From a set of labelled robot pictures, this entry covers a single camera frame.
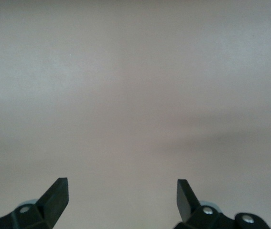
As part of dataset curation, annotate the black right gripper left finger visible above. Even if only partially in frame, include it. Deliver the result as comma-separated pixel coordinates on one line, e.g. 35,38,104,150
0,177,69,229

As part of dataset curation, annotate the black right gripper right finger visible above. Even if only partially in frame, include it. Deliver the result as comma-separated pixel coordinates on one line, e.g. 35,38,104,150
173,179,269,229

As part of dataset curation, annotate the brown table cover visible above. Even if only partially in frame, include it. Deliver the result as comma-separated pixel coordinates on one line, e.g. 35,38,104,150
0,0,271,229

